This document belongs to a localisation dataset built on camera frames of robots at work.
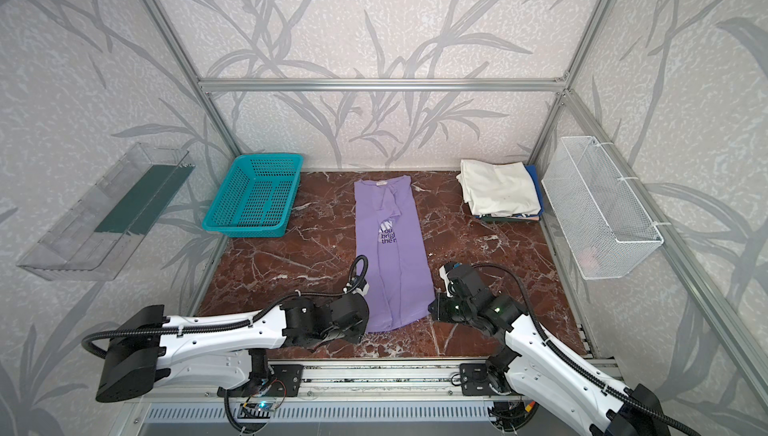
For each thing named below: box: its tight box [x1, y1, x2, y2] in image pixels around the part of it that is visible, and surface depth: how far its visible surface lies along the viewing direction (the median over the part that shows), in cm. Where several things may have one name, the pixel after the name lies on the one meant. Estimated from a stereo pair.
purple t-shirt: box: [354, 176, 436, 333], surface depth 104 cm
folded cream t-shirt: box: [456, 159, 542, 216], surface depth 106 cm
